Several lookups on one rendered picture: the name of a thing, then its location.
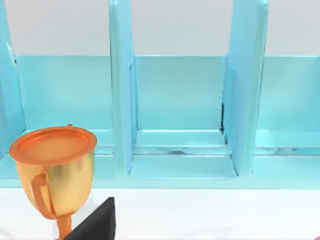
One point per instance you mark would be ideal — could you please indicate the gold trophy cup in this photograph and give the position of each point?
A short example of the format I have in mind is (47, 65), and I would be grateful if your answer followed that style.
(57, 170)

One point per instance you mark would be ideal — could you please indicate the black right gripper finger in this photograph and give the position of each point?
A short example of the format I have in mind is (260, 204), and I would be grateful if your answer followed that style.
(101, 222)

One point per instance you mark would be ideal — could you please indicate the light blue rack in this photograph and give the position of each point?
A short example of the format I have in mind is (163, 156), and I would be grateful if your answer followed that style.
(180, 105)

